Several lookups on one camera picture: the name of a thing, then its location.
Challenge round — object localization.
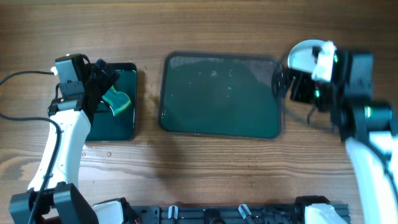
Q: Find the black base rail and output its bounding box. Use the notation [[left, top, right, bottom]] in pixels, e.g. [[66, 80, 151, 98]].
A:
[[132, 204, 304, 224]]

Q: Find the large dark green tray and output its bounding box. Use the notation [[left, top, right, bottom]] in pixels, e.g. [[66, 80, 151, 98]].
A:
[[158, 51, 284, 139]]

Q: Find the green yellow sponge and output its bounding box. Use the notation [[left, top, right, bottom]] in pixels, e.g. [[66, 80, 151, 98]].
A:
[[102, 86, 131, 116]]

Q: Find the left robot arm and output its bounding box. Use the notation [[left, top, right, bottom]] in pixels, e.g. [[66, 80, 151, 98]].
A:
[[9, 54, 120, 223]]

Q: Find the small black water tray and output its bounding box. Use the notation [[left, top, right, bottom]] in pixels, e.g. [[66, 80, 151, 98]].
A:
[[86, 63, 137, 142]]

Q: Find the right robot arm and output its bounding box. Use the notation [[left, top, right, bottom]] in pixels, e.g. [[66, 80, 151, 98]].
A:
[[287, 46, 397, 223]]

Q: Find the white plate top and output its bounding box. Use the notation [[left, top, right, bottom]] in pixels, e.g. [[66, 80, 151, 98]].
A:
[[287, 39, 325, 73]]

